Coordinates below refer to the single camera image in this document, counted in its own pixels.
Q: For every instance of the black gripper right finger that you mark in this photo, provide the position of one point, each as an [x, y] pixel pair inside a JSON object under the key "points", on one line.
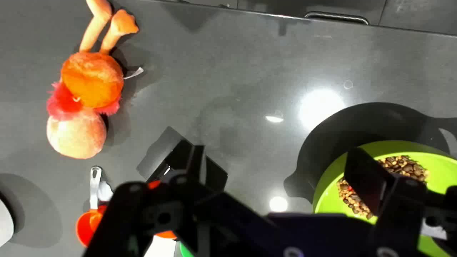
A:
{"points": [[369, 181]]}

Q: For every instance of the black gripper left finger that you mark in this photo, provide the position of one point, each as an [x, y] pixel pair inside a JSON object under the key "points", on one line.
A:
{"points": [[184, 165]]}

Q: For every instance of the large green bowl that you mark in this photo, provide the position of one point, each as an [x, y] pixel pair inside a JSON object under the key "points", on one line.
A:
{"points": [[444, 172]]}

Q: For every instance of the brown food pellets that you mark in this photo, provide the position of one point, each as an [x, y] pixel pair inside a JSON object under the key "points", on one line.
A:
{"points": [[405, 166]]}

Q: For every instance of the red tomato toy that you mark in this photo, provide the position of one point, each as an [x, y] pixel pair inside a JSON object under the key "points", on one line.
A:
{"points": [[88, 226]]}

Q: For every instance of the orange pink plush toy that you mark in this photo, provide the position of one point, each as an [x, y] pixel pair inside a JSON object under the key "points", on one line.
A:
{"points": [[94, 79]]}

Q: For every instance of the white paper towel roll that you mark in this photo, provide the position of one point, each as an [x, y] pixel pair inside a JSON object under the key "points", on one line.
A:
{"points": [[5, 223]]}

